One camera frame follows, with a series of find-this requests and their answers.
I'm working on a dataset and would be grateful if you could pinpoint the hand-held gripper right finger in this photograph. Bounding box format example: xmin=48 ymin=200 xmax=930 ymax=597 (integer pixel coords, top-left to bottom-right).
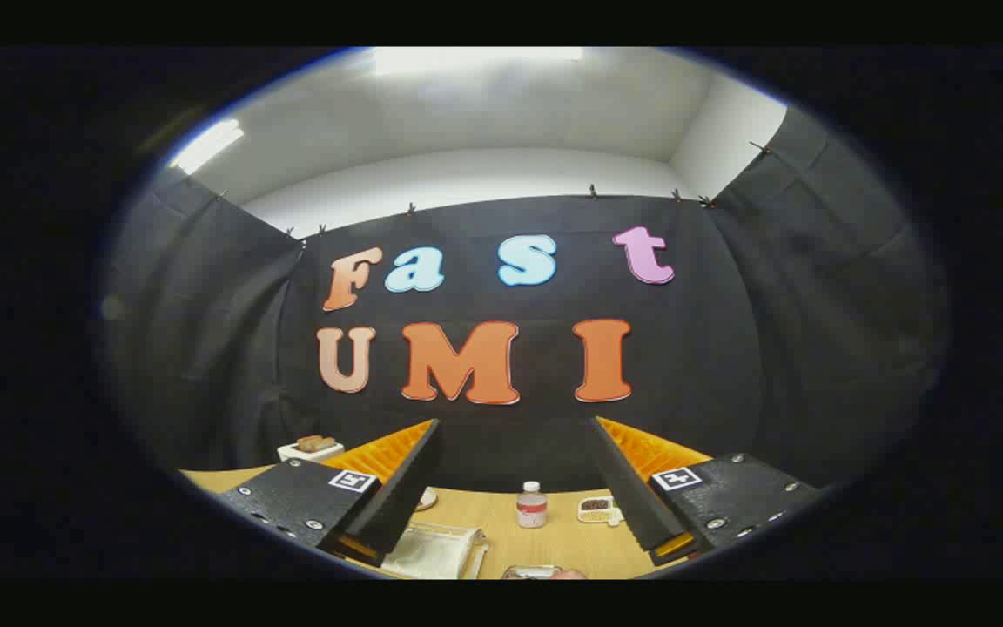
xmin=589 ymin=415 xmax=820 ymax=567

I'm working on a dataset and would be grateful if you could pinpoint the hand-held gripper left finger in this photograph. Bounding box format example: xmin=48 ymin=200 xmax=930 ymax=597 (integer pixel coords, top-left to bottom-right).
xmin=219 ymin=418 xmax=446 ymax=569

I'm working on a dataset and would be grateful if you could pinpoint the white wire dish rack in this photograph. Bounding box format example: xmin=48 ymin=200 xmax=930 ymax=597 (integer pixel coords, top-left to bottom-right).
xmin=380 ymin=520 xmax=489 ymax=580

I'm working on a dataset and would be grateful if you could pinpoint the white divided tray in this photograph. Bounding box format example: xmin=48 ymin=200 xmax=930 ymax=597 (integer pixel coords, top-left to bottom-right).
xmin=576 ymin=495 xmax=623 ymax=527

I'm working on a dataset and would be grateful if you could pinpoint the white drip tray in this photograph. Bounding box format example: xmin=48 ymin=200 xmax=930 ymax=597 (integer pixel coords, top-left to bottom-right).
xmin=384 ymin=525 xmax=476 ymax=579

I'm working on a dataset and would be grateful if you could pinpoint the clear bottle with red label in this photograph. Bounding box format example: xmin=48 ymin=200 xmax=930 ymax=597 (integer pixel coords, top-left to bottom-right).
xmin=516 ymin=482 xmax=548 ymax=529

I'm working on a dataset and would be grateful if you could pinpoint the white toaster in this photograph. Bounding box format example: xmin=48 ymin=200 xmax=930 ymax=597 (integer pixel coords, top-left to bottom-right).
xmin=278 ymin=440 xmax=346 ymax=462

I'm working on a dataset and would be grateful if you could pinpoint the black backdrop cloth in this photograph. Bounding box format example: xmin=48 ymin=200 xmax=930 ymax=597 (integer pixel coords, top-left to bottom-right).
xmin=101 ymin=104 xmax=951 ymax=496

